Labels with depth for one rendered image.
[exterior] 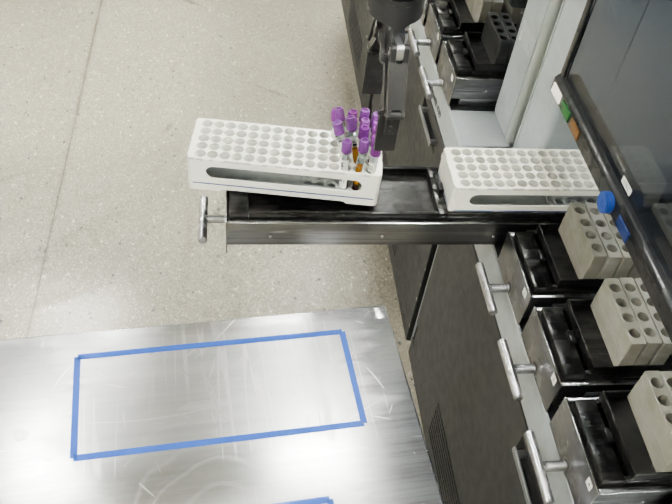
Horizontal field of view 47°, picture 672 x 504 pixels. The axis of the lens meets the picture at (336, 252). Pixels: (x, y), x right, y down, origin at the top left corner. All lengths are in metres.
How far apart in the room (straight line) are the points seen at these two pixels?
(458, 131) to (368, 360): 0.65
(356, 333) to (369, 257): 1.23
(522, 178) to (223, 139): 0.48
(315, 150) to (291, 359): 0.37
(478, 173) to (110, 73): 1.92
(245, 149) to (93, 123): 1.55
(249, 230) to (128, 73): 1.80
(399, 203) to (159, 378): 0.49
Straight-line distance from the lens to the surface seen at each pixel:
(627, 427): 1.06
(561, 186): 1.26
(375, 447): 0.94
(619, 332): 1.09
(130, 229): 2.32
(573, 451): 1.06
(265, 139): 1.23
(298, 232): 1.20
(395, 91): 1.02
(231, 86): 2.85
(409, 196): 1.26
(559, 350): 1.10
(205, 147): 1.21
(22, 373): 1.02
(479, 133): 1.54
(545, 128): 1.35
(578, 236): 1.19
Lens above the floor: 1.64
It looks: 47 degrees down
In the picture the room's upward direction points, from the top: 8 degrees clockwise
